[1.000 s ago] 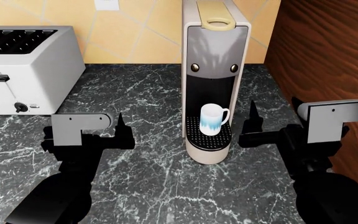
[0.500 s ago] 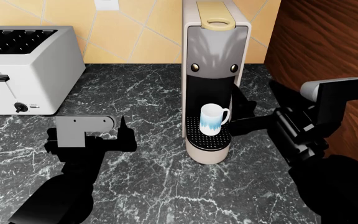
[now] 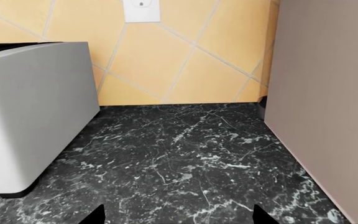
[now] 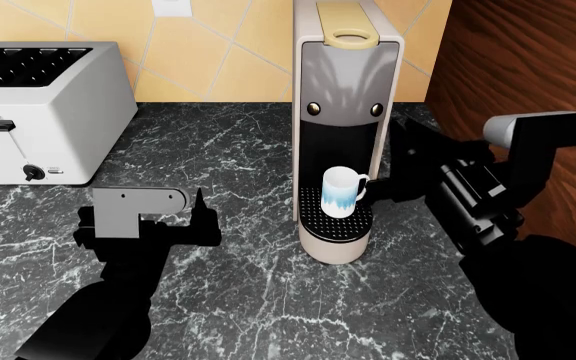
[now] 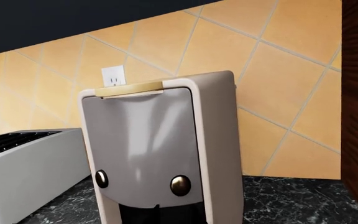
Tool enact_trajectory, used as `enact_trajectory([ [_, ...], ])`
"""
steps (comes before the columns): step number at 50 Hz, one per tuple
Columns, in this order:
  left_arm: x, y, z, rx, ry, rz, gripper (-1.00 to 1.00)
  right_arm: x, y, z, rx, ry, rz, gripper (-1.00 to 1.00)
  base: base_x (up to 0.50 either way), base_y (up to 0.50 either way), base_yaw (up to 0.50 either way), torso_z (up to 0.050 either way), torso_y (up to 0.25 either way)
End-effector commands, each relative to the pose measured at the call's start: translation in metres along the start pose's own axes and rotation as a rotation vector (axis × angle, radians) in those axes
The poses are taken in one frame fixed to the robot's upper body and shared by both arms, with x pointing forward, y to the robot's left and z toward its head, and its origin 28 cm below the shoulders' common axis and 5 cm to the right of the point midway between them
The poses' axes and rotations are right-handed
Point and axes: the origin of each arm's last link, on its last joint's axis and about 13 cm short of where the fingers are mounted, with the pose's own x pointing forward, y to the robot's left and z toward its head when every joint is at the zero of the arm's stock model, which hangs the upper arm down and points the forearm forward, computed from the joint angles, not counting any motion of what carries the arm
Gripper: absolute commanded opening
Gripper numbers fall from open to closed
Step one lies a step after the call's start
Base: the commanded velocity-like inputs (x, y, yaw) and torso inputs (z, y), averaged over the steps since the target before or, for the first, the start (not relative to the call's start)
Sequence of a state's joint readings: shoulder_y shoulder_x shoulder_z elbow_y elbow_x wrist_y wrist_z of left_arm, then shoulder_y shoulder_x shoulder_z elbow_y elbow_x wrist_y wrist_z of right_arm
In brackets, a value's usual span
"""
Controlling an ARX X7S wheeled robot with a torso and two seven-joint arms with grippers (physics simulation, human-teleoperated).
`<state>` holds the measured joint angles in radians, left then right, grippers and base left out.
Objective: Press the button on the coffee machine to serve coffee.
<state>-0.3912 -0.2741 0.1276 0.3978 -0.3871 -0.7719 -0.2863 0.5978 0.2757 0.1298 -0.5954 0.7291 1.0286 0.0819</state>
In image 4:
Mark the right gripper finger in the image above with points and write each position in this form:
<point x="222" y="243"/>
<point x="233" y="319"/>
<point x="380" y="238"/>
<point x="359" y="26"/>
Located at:
<point x="403" y="189"/>
<point x="428" y="138"/>

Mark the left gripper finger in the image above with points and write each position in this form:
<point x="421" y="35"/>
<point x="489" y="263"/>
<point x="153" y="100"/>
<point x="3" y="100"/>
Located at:
<point x="200" y="206"/>

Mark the white and blue mug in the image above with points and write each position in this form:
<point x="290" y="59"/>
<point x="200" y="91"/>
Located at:
<point x="338" y="187"/>

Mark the brass coffee machine button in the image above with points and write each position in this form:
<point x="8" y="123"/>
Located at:
<point x="314" y="108"/>
<point x="377" y="109"/>

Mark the beige and grey coffee machine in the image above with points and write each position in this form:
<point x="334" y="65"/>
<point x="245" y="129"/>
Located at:
<point x="348" y="75"/>

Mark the small grey toaster button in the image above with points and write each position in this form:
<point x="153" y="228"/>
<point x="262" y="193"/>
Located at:
<point x="55" y="171"/>

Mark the beige coffee machine lid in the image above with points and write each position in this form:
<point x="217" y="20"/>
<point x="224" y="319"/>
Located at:
<point x="343" y="18"/>

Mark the black perforated drip tray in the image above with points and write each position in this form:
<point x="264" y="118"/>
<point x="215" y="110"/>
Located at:
<point x="318" y="223"/>

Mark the brown wooden cabinet panel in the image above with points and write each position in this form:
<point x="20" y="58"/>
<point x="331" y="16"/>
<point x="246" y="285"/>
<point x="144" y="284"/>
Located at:
<point x="518" y="56"/>

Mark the black toaster dial knob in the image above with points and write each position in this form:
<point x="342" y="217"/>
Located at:
<point x="33" y="172"/>

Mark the white four-slot toaster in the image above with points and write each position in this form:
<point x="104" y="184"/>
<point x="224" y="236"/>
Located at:
<point x="68" y="112"/>

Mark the black toaster lever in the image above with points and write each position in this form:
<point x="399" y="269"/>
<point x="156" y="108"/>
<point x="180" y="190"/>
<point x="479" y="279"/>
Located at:
<point x="2" y="126"/>

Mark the grey left gripper camera bracket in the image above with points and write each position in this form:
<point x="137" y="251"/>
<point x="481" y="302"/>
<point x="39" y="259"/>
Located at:
<point x="118" y="210"/>

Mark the grey-black right gripper camera mount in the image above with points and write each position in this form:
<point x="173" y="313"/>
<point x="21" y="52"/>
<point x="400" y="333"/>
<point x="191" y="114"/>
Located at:
<point x="548" y="131"/>

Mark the white wall outlet plate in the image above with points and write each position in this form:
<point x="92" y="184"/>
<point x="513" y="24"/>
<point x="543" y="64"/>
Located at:
<point x="170" y="7"/>

